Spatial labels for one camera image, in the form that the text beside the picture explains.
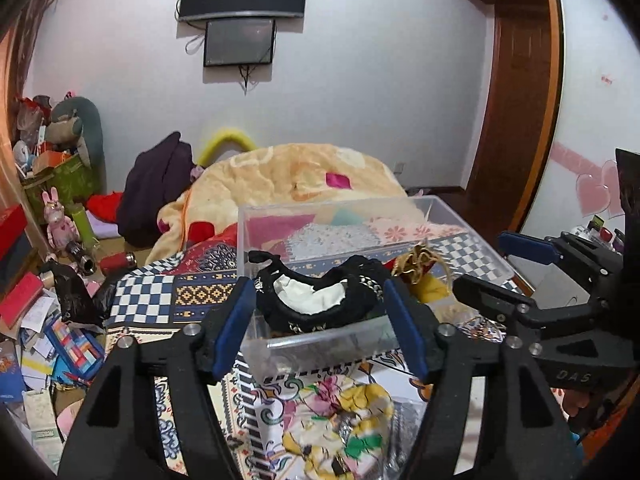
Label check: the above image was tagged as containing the red cloth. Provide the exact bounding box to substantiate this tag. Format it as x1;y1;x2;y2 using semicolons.
85;191;125;223

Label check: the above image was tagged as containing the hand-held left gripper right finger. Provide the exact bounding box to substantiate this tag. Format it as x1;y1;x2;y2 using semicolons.
383;277;584;480

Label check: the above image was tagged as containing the black plastic bag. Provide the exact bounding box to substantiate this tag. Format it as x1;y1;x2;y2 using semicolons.
50;261;121;331

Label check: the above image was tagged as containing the yellow floral hair scrunchie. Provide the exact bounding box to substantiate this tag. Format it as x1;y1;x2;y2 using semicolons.
281;374;397;480

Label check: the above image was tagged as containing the patterned patchwork bed cover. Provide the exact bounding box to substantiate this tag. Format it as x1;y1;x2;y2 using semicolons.
102;220;531;480

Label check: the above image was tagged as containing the black metal flask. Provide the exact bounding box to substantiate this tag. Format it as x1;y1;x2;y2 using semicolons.
66;241;97;275

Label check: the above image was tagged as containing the red flat box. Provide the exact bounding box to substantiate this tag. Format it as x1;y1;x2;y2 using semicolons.
0;204;32;281

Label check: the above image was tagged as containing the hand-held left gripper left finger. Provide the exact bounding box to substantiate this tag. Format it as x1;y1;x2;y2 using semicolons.
57;276;257;480

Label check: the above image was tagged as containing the pink bunny doll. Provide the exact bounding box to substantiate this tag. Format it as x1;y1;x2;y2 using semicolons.
42;187;81;251

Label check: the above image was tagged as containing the pile of papers and boxes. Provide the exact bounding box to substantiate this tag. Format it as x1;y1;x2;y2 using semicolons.
0;280;108;466

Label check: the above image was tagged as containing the clear plastic storage box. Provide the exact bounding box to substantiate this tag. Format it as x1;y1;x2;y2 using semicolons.
237;195;516;382

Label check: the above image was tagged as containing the grey plush toy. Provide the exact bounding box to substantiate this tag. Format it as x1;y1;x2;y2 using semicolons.
47;96;106;196

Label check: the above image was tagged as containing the dark purple jacket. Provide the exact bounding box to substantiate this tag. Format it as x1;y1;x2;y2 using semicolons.
116;131;197;248

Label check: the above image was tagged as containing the green cylinder bottle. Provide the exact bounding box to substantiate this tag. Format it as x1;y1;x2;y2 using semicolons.
70;204;100;258

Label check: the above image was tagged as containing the peach fleece blanket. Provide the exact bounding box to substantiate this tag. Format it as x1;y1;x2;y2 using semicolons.
145;143;408;267

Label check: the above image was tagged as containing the yellow foam ring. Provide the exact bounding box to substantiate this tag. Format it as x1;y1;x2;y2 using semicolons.
198;128;257;167

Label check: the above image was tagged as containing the black and white hair scrunchie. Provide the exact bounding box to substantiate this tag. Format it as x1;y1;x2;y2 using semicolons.
247;250;397;336

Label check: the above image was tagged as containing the red thermos bottle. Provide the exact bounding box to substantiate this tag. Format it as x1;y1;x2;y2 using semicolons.
99;252;138;276

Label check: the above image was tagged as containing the white wardrobe with pink hearts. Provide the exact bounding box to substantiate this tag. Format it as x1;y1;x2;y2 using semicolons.
517;0;640;241

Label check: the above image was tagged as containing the green cardboard box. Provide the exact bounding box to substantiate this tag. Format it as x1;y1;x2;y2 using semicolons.
22;152;101;221

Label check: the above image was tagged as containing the small black wall monitor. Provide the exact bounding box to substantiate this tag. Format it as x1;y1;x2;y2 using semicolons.
203;18;277;68

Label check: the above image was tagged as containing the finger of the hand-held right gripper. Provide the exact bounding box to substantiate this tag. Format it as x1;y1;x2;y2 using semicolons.
452;273;561;341
497;230;601;286

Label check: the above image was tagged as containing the dark flat board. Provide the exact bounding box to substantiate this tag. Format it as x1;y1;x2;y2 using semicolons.
615;147;640;217

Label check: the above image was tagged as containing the gold yellow hair scrunchie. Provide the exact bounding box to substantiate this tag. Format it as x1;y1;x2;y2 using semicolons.
391;241;452;307

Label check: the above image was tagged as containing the clear plastic bag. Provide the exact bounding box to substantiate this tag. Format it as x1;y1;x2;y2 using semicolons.
392;394;437;480

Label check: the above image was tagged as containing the brown wooden door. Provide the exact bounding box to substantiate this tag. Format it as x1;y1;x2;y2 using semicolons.
439;0;562;196

